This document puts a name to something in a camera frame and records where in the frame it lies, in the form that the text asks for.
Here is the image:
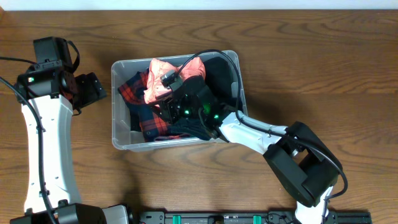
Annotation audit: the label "large black garment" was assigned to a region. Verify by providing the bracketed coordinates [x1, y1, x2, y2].
[130, 106, 143, 132]

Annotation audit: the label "pink garment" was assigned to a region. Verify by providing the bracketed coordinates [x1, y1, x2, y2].
[144, 57, 206, 104]

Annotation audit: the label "red navy plaid shirt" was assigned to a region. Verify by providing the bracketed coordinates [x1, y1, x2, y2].
[118, 69, 192, 142]

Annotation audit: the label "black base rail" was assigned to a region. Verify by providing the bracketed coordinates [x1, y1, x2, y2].
[127, 210, 373, 224]

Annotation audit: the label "black garment with tag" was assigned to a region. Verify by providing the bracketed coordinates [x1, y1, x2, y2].
[203, 57, 236, 106]

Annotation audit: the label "clear plastic storage container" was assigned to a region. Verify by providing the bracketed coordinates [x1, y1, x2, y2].
[111, 50, 248, 152]

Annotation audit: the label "dark navy garment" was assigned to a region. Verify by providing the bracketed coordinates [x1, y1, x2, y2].
[170, 96, 245, 141]

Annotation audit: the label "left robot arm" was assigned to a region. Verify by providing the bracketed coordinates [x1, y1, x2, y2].
[10, 60, 132, 223]

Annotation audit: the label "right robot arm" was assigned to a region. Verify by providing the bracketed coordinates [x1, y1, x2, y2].
[159, 74, 345, 223]

